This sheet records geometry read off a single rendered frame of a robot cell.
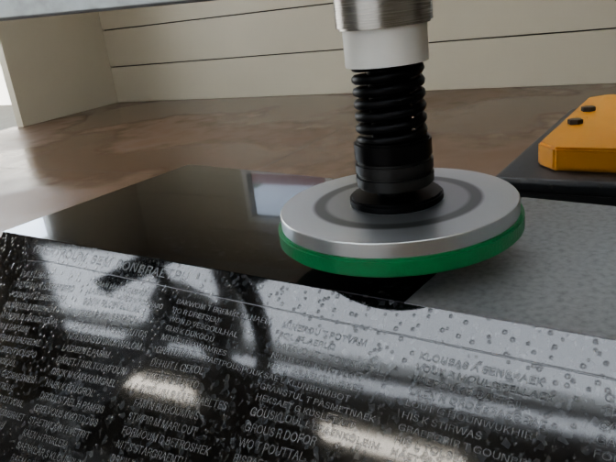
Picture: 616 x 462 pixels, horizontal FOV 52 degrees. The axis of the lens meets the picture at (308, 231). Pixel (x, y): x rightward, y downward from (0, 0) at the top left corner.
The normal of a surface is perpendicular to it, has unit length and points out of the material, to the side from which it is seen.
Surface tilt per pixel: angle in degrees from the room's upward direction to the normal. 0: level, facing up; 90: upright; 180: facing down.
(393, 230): 0
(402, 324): 45
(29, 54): 90
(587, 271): 0
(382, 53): 90
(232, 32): 90
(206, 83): 90
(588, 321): 0
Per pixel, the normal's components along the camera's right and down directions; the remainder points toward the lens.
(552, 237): -0.11, -0.93
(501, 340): -0.47, -0.42
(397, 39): 0.18, 0.32
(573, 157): -0.54, 0.35
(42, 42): 0.86, 0.07
